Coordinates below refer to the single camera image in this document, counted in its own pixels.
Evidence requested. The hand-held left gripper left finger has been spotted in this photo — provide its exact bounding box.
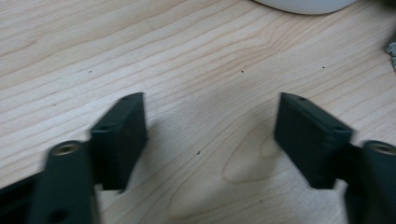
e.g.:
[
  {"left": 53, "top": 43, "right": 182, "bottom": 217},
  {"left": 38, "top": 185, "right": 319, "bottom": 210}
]
[{"left": 90, "top": 91, "right": 149, "bottom": 191}]

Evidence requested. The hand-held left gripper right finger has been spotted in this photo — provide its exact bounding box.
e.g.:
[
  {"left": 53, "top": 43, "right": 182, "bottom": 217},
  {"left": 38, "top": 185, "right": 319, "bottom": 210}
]
[{"left": 274, "top": 91, "right": 354, "bottom": 190}]

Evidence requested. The white round container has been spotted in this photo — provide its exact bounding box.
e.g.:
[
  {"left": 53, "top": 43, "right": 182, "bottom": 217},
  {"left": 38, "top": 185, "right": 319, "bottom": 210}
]
[{"left": 253, "top": 0, "right": 358, "bottom": 16}]

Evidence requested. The grey crumpled scrap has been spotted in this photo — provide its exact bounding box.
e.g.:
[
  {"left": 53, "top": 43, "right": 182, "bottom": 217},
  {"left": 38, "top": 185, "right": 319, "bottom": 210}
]
[{"left": 386, "top": 41, "right": 396, "bottom": 70}]

